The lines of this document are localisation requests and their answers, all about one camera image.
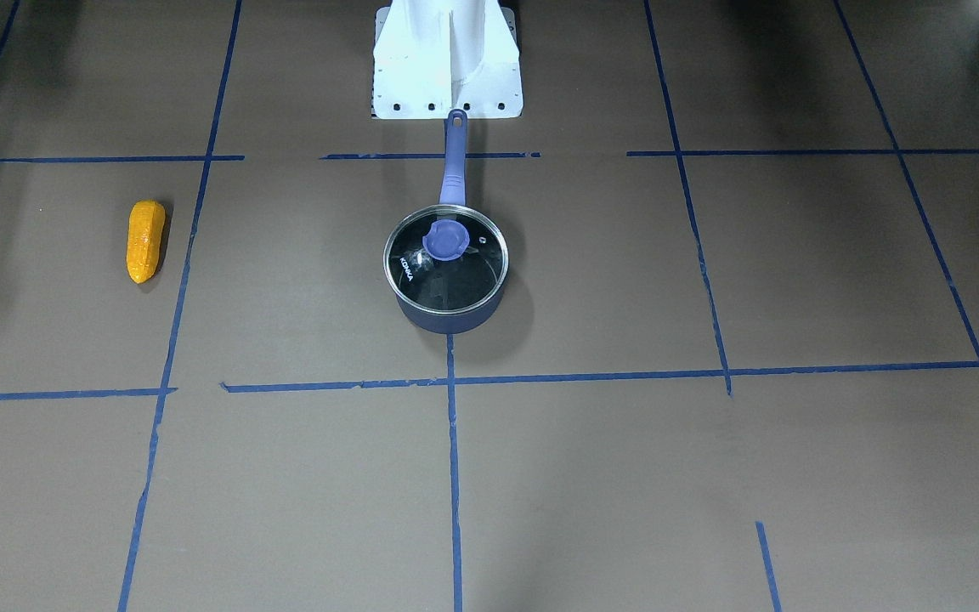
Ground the white column with base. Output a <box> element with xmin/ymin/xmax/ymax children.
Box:
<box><xmin>371</xmin><ymin>1</ymin><xmax>524</xmax><ymax>121</ymax></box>

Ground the glass pot lid blue knob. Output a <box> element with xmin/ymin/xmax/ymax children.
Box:
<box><xmin>383</xmin><ymin>204</ymin><xmax>510</xmax><ymax>316</ymax></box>

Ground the yellow plastic corn cob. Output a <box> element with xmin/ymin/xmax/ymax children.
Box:
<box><xmin>125</xmin><ymin>199</ymin><xmax>167</xmax><ymax>284</ymax></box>

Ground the dark blue saucepan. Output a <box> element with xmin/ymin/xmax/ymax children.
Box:
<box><xmin>383</xmin><ymin>109</ymin><xmax>510</xmax><ymax>336</ymax></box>

